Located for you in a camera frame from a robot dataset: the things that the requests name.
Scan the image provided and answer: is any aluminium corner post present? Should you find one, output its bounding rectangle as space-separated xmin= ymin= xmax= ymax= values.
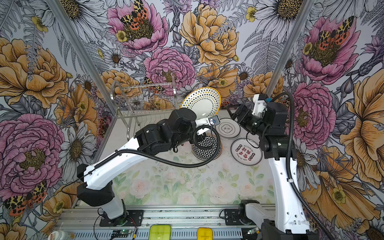
xmin=266 ymin=0 xmax=315 ymax=97
xmin=47 ymin=1 xmax=118 ymax=115

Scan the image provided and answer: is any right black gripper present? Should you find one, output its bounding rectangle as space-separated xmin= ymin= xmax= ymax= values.
xmin=226 ymin=103 xmax=269 ymax=137

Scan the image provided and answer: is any left yellow green box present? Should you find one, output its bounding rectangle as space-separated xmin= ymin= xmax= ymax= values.
xmin=149 ymin=225 xmax=172 ymax=240

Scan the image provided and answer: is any right yellow box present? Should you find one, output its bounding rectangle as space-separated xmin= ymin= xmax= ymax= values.
xmin=197 ymin=228 xmax=214 ymax=240

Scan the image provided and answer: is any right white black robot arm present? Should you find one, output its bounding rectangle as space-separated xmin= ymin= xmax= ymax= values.
xmin=227 ymin=93 xmax=319 ymax=240

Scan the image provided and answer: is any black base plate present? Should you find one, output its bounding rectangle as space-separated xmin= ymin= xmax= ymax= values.
xmin=223 ymin=209 xmax=256 ymax=226
xmin=99 ymin=210 xmax=144 ymax=227

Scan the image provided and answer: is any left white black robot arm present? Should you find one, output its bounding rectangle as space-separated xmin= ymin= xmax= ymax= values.
xmin=77 ymin=108 xmax=221 ymax=224

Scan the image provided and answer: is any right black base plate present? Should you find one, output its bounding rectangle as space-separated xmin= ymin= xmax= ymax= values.
xmin=223 ymin=209 xmax=256 ymax=226

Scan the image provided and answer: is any white jar with lid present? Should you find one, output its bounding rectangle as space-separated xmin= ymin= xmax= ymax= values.
xmin=47 ymin=230 xmax=76 ymax=240

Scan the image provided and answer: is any right black corrugated cable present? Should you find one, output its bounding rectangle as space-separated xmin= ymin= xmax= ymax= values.
xmin=268 ymin=91 xmax=335 ymax=240

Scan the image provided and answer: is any small green circuit board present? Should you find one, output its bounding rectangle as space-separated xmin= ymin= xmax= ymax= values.
xmin=112 ymin=229 xmax=134 ymax=237

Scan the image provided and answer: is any aluminium front rail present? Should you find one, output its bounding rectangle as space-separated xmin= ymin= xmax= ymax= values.
xmin=54 ymin=205 xmax=261 ymax=240

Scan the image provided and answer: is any right aluminium corner post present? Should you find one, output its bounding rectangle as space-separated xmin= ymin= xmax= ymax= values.
xmin=266 ymin=0 xmax=315 ymax=97

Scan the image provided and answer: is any plain white plate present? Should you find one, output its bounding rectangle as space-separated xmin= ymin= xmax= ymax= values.
xmin=231 ymin=138 xmax=263 ymax=166

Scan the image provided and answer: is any chrome wire dish rack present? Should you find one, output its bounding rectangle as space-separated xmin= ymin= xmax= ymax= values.
xmin=110 ymin=77 xmax=179 ymax=139

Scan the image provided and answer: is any left aluminium corner post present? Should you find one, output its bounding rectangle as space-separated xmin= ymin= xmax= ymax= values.
xmin=47 ymin=1 xmax=118 ymax=115

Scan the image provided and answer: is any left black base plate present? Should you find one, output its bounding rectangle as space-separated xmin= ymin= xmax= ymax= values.
xmin=99 ymin=210 xmax=144 ymax=227

